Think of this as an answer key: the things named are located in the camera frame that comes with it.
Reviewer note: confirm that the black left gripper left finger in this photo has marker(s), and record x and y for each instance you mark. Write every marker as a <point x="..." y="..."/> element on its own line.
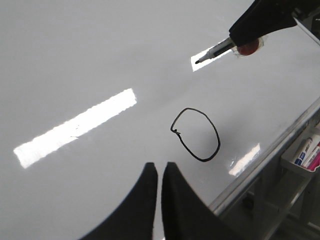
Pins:
<point x="133" y="219"/>

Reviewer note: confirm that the white whiteboard with metal frame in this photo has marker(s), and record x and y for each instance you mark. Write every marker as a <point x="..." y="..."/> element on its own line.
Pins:
<point x="91" y="90"/>

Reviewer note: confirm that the red labelled white marker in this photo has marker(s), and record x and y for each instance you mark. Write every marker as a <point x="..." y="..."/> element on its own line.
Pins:
<point x="311" y="157"/>

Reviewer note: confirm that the white black whiteboard marker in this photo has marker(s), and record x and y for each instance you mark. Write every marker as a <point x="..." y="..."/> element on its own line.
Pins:
<point x="228" y="44"/>

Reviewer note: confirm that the pink marker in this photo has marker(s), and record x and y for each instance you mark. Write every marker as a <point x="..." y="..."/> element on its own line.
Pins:
<point x="315" y="163"/>

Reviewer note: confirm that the blue labelled white marker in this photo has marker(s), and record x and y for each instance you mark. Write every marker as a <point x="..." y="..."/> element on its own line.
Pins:
<point x="302" y="151"/>

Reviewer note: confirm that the grey marker tray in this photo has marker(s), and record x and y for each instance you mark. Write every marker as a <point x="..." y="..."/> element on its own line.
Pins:
<point x="297" y="174"/>

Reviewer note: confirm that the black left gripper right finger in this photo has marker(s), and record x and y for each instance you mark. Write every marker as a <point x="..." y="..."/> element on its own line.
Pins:
<point x="184" y="215"/>

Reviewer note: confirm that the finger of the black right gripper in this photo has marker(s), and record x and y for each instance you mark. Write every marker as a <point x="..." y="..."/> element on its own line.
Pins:
<point x="261" y="18"/>

